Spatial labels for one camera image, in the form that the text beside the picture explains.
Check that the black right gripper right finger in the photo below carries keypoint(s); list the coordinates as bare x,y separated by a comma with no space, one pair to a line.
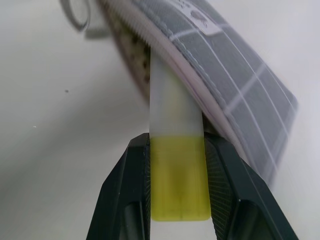
240,190

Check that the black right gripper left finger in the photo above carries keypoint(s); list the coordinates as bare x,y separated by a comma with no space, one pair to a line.
120,190

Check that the grey grid pencil pouch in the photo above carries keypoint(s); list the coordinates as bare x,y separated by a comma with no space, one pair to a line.
225,62

